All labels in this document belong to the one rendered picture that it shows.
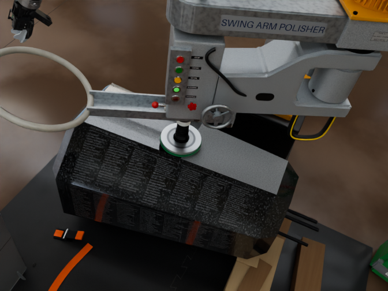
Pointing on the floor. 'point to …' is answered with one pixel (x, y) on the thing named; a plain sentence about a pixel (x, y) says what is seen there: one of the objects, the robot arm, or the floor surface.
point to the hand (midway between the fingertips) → (23, 40)
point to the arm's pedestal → (9, 260)
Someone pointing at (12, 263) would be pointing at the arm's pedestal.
